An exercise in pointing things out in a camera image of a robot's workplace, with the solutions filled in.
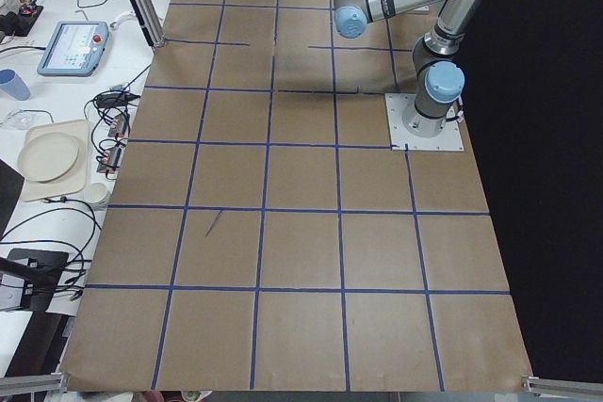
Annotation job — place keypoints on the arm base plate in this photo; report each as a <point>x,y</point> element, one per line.
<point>409,131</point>

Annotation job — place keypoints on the beige tray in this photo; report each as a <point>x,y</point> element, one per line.
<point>75,179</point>

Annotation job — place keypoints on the blue plastic cup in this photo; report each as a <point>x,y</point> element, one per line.
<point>13,85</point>

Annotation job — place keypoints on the black tripod base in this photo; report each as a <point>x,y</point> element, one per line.
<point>29,279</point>

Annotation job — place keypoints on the beige round plate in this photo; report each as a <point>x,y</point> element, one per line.
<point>47,157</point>

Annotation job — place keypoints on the near teach pendant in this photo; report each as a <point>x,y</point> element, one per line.
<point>75,49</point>

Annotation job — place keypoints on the white paper cup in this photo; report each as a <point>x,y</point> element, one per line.
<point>97,195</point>

